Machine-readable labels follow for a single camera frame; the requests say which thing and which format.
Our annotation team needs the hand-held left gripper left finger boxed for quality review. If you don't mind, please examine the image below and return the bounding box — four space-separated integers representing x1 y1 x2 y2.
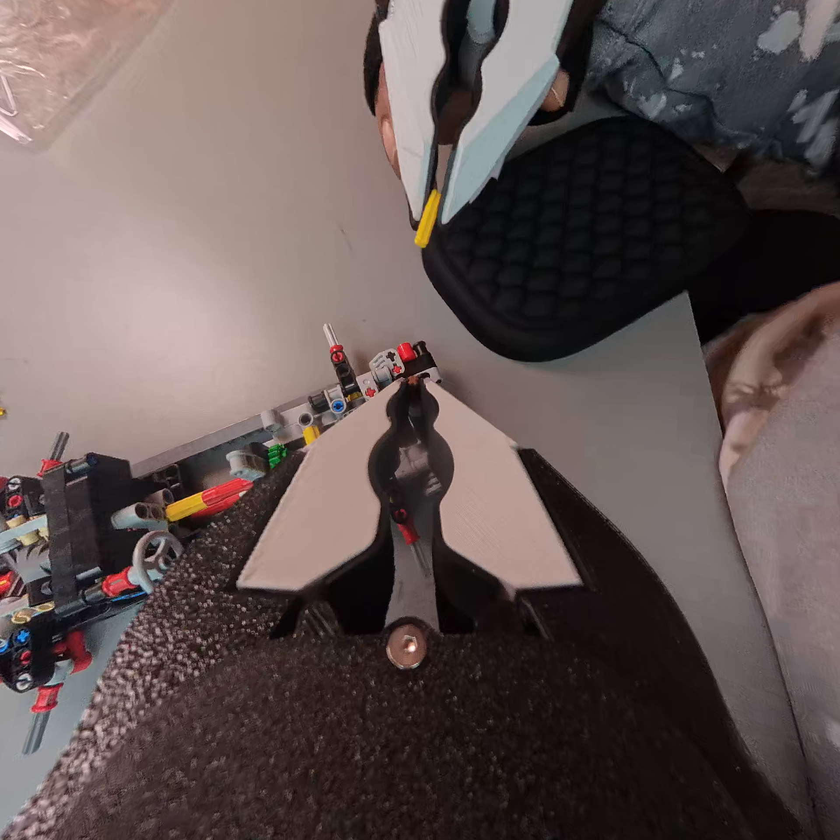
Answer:
236 379 404 635

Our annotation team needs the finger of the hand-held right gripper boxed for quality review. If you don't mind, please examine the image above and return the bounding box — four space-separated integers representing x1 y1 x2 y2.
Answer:
377 0 450 223
440 0 575 226

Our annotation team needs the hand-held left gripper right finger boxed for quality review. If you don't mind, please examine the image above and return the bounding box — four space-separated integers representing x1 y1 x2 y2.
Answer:
419 379 584 635

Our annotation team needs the yellow toy axle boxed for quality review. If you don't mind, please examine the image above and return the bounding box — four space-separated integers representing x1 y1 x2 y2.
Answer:
413 188 441 249

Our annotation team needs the toy brick car chassis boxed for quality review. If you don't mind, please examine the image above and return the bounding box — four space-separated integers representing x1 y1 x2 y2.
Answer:
0 322 445 757

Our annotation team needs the grey desk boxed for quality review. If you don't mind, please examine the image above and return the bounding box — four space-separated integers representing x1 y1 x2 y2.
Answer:
0 0 808 840

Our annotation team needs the person's right hand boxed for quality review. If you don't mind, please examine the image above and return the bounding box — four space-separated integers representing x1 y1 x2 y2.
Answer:
377 62 569 181

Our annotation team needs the person's grey patterned sweatshirt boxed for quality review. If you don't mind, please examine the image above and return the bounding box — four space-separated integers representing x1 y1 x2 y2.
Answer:
705 282 840 840

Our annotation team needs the clear plastic bag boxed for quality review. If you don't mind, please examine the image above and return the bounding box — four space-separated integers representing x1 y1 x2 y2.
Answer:
0 0 173 147

